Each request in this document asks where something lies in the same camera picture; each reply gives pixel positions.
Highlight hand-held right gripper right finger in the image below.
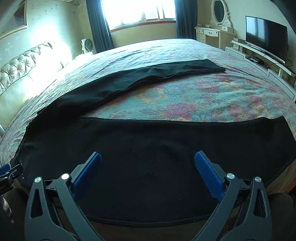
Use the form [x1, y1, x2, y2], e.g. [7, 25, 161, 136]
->
[194, 151, 271, 241]

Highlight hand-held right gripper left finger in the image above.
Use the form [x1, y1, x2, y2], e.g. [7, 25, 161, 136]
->
[24, 152, 104, 241]

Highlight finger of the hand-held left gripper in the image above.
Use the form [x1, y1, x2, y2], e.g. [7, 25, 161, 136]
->
[0, 164, 24, 186]

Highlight black pants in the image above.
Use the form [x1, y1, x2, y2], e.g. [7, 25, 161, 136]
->
[10, 59, 296, 229]

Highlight person's left hand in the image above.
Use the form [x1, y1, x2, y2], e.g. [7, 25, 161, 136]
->
[0, 196, 12, 225]

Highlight bed with floral cover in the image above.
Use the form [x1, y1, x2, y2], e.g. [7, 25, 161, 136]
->
[0, 38, 296, 202]

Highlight cream tufted headboard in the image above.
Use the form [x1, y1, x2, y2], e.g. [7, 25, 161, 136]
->
[0, 42, 73, 132]

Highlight white fan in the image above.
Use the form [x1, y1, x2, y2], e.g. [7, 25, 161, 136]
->
[81, 38, 94, 55]

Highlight white television stand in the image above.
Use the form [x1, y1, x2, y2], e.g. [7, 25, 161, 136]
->
[225, 38, 296, 93]

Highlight cream dressing table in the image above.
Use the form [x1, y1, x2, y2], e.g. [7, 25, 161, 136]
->
[194, 23, 237, 49]

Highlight dark blue curtain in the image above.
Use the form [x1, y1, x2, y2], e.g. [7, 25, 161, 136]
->
[174, 0, 195, 40]
[85, 0, 114, 54]

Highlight black television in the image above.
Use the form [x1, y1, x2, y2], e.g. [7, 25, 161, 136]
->
[245, 16, 288, 64]

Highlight oval vanity mirror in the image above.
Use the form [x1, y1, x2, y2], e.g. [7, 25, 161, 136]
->
[210, 0, 233, 27]

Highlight window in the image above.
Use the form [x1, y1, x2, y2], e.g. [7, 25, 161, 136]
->
[99, 0, 177, 31]

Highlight framed wall picture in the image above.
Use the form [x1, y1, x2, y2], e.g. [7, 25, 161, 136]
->
[0, 0, 28, 40]

